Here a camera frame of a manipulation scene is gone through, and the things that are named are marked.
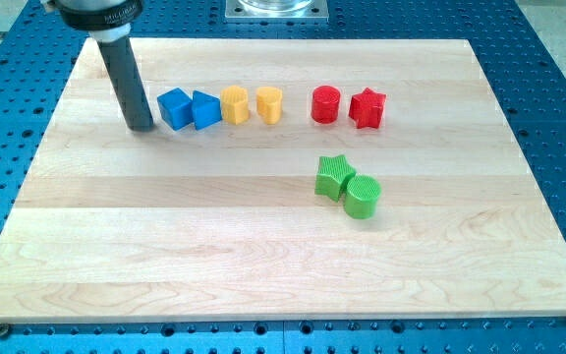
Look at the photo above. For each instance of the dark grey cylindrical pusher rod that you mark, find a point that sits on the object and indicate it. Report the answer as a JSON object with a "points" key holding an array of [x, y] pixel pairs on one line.
{"points": [[123, 72]]}

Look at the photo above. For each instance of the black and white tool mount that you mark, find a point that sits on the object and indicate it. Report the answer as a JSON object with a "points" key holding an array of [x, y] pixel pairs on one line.
{"points": [[105, 20]]}

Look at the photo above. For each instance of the green star block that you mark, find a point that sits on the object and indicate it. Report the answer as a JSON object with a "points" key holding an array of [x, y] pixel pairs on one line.
{"points": [[332, 176]]}

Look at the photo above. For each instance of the red star block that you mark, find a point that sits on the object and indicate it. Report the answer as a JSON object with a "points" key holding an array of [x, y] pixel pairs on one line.
{"points": [[366, 108]]}

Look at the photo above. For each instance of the blue cube block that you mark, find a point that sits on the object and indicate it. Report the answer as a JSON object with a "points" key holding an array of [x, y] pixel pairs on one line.
{"points": [[175, 107]]}

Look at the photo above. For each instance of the blue triangle block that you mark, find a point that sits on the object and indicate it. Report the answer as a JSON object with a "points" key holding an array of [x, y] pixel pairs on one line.
{"points": [[206, 110]]}

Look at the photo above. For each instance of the yellow pentagon block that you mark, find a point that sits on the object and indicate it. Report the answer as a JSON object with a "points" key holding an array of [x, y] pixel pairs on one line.
{"points": [[234, 105]]}

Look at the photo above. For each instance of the yellow heart block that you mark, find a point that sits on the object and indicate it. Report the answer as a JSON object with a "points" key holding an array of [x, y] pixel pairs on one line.
{"points": [[269, 104]]}

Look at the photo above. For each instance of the light wooden board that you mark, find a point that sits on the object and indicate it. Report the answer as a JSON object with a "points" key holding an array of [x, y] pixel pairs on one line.
{"points": [[222, 224]]}

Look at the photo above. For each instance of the red cylinder block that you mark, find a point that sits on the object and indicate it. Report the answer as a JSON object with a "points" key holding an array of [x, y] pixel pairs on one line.
{"points": [[325, 102]]}

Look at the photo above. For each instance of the green cylinder block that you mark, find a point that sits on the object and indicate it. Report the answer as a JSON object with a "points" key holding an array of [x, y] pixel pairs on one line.
{"points": [[361, 197]]}

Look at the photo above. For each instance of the board clamp screw left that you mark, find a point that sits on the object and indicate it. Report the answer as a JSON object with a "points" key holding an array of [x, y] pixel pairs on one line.
{"points": [[5, 330]]}

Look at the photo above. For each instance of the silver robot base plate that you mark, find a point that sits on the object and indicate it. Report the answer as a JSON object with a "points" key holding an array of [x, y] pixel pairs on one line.
{"points": [[253, 11]]}

